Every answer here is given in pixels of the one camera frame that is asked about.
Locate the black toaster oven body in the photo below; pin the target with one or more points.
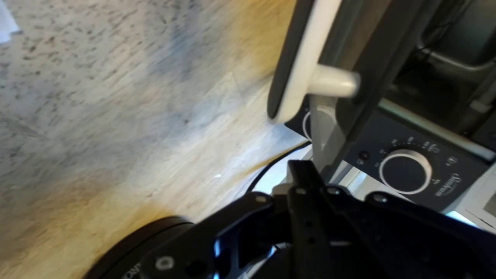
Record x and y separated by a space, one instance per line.
432 135

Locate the white oven door handle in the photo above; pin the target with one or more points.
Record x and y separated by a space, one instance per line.
299 72

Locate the black glass oven door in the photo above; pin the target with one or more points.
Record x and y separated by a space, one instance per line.
373 39

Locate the white paper napkin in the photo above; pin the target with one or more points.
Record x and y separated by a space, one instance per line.
8 24

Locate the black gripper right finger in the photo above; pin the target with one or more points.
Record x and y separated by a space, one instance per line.
411 242

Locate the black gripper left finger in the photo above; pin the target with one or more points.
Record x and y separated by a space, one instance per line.
311 253

